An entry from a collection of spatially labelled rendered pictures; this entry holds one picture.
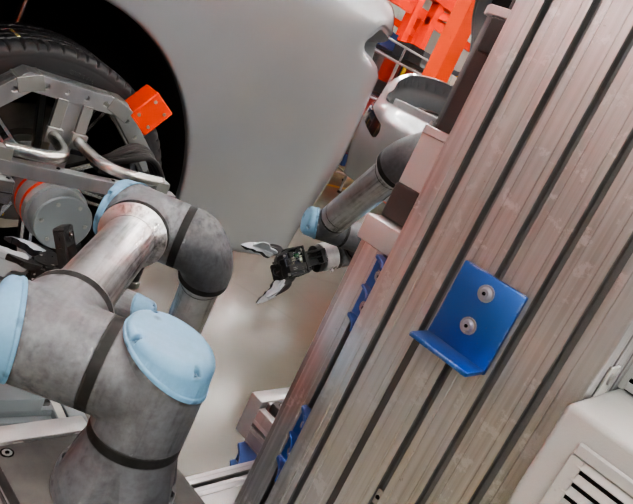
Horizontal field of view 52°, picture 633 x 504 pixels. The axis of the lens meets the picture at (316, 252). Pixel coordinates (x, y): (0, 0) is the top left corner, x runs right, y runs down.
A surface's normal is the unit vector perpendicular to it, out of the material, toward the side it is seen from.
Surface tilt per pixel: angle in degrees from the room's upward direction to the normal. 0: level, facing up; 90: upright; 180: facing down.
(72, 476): 72
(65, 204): 90
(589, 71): 90
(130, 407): 93
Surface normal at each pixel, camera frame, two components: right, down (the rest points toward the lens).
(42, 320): 0.32, -0.48
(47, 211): 0.56, 0.47
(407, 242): -0.64, -0.07
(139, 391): -0.06, 0.18
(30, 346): 0.14, -0.02
